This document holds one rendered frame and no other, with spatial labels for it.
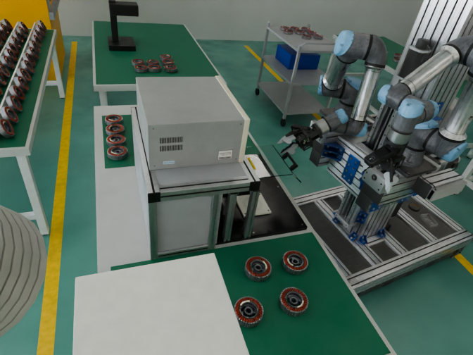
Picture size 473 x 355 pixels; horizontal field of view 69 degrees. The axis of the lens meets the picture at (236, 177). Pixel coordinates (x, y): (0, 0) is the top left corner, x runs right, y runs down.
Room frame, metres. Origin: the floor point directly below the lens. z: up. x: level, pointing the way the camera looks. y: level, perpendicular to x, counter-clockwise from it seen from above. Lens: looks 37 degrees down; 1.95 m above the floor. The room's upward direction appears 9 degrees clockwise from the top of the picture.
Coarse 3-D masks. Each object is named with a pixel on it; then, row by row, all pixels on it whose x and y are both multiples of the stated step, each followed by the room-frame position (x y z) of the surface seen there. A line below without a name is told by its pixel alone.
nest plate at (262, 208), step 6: (240, 198) 1.37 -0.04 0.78; (246, 198) 1.38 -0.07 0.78; (258, 198) 1.39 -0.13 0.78; (240, 204) 1.32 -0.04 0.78; (246, 204) 1.33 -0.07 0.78; (258, 204) 1.34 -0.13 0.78; (264, 204) 1.35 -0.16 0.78; (240, 210) 1.28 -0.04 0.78; (246, 210) 1.28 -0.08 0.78; (258, 210) 1.30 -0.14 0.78; (264, 210) 1.30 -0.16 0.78
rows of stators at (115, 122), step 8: (112, 120) 1.93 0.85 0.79; (120, 120) 1.96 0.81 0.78; (112, 128) 1.87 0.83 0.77; (120, 128) 1.86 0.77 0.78; (112, 136) 1.76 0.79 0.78; (120, 136) 1.77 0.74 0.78; (112, 144) 1.68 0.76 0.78; (120, 144) 1.70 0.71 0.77; (112, 152) 1.59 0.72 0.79; (120, 152) 1.63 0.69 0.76
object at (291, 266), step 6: (288, 252) 1.04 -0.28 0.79; (294, 252) 1.05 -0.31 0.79; (300, 252) 1.06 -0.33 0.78; (282, 258) 1.02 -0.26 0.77; (288, 258) 1.02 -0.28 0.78; (294, 258) 1.04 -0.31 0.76; (300, 258) 1.03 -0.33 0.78; (306, 258) 1.03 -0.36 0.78; (282, 264) 0.99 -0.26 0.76; (288, 264) 0.98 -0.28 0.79; (294, 264) 0.99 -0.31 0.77; (300, 264) 1.01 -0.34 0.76; (306, 264) 0.99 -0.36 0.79; (288, 270) 0.97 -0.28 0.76; (294, 270) 0.96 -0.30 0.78; (300, 270) 0.96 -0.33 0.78
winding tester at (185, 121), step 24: (144, 96) 1.27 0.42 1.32; (168, 96) 1.30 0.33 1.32; (192, 96) 1.34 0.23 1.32; (216, 96) 1.37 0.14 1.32; (144, 120) 1.15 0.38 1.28; (168, 120) 1.11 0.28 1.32; (192, 120) 1.14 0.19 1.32; (216, 120) 1.16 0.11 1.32; (240, 120) 1.20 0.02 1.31; (144, 144) 1.20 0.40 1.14; (168, 144) 1.09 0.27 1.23; (192, 144) 1.12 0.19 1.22; (216, 144) 1.16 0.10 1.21; (240, 144) 1.20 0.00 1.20
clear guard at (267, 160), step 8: (248, 152) 1.37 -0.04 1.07; (256, 152) 1.38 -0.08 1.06; (264, 152) 1.39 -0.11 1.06; (272, 152) 1.40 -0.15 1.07; (256, 160) 1.32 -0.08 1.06; (264, 160) 1.33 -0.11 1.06; (272, 160) 1.34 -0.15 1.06; (280, 160) 1.35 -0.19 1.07; (256, 168) 1.25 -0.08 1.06; (264, 168) 1.26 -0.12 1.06; (272, 168) 1.27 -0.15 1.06; (280, 168) 1.28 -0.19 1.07; (288, 168) 1.29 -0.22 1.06; (264, 176) 1.20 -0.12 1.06; (272, 176) 1.21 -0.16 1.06; (296, 176) 1.29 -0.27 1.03
